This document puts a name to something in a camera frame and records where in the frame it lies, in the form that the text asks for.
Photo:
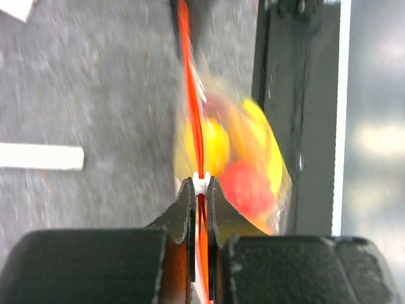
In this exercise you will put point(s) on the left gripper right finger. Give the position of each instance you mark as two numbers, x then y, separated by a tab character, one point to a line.
248	266

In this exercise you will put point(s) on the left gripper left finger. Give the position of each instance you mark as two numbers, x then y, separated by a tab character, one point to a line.
153	264

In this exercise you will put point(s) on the red apple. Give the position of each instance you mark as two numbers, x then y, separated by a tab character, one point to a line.
247	190

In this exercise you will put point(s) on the yellow lemon fruit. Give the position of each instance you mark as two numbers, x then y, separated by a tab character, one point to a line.
216	149

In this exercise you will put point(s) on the yellow banana bunch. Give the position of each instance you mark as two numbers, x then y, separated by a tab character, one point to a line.
255	142

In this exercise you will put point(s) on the clear orange-zipper zip bag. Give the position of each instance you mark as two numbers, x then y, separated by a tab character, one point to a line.
206	97

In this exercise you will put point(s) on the metal clothes rack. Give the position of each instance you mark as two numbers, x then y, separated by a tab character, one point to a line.
40	156

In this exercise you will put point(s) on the white plastic basket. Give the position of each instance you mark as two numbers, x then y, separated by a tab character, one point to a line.
18	9

